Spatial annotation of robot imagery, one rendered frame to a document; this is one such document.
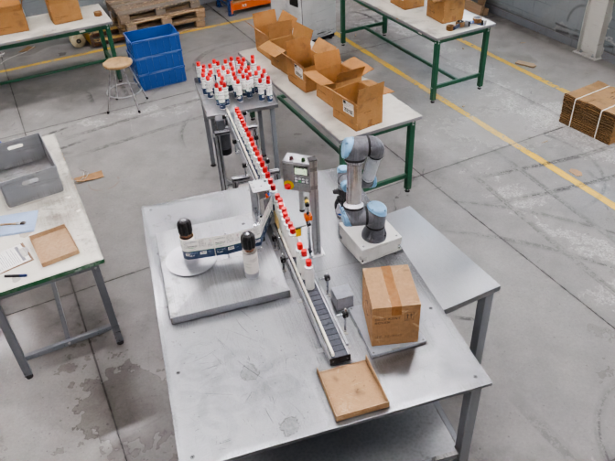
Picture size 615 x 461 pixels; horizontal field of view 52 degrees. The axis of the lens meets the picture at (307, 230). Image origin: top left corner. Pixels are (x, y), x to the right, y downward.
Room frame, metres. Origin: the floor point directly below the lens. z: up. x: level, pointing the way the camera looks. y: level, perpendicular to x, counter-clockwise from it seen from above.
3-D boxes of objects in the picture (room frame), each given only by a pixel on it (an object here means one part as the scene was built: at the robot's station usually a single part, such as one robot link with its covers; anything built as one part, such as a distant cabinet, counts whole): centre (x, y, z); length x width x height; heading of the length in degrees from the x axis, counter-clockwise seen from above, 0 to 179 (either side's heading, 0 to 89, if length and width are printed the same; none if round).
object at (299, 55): (5.51, -0.09, 0.97); 0.45 x 0.38 x 0.37; 118
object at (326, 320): (2.87, 0.08, 0.86); 1.65 x 0.08 x 0.04; 14
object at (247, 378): (2.73, 0.15, 0.82); 2.10 x 1.50 x 0.02; 14
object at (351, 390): (1.91, -0.17, 0.85); 0.30 x 0.26 x 0.04; 14
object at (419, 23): (7.59, -1.38, 0.39); 2.20 x 0.80 x 0.78; 25
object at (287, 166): (3.00, 0.03, 1.38); 0.17 x 0.10 x 0.19; 70
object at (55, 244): (3.20, 1.64, 0.82); 0.34 x 0.24 x 0.03; 31
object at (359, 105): (4.74, -0.49, 0.97); 0.51 x 0.39 x 0.37; 120
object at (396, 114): (5.56, -0.20, 0.39); 2.20 x 0.80 x 0.78; 25
